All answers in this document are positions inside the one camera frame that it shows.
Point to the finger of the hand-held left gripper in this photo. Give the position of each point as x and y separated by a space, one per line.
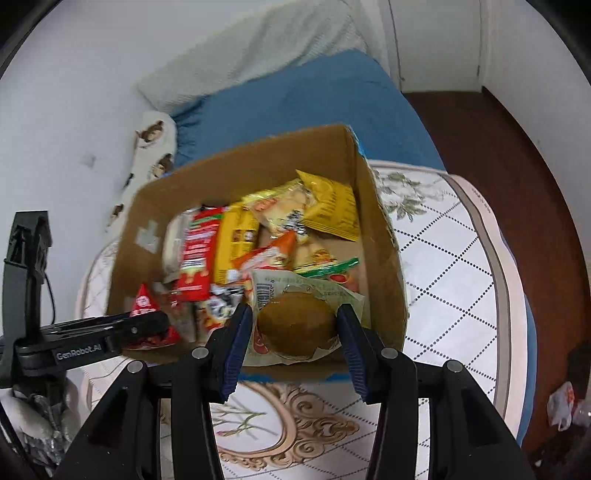
143 325

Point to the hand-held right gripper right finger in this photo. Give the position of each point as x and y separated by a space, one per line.
353 350

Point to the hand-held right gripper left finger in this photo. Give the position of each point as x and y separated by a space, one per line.
240 344

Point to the red triangular snack packet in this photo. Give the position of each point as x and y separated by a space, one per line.
145 300

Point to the brown bun clear packet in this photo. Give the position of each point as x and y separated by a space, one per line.
295 323

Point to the cardboard box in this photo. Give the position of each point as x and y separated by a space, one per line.
378 258

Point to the black white snack packet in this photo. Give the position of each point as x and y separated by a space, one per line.
217 309

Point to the green red snack packet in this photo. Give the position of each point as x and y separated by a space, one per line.
337 274

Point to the orange white snack packet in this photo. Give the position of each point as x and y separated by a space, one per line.
270 254

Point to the pale yellow chip packet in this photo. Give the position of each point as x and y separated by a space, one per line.
277 210

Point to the monkey printed white pillow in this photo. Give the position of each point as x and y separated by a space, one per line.
154 131

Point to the white plastic bag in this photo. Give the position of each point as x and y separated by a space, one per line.
561 406

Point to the blue blanket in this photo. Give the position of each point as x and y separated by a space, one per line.
300 101

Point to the white textured pillow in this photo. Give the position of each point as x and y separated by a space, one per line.
231 60

